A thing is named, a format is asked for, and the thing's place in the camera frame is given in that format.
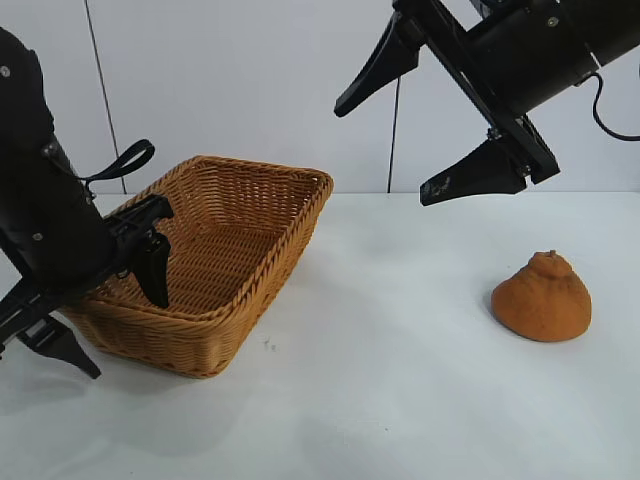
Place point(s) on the wrinkled orange fruit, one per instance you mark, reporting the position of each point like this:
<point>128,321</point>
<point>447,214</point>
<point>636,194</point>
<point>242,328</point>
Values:
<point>542,305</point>

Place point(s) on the woven wicker basket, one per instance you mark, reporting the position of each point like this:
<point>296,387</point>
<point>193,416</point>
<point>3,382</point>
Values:
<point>225,240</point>

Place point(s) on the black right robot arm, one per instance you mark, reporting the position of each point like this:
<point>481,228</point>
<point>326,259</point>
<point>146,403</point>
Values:
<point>617,25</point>

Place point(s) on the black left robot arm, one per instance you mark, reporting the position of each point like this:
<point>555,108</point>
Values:
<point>20,105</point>

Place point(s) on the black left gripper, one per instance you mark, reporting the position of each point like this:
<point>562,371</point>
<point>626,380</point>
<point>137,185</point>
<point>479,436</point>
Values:
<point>55,235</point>

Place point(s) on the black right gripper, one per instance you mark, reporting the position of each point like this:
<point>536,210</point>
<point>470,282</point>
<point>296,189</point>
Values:
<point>530,55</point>

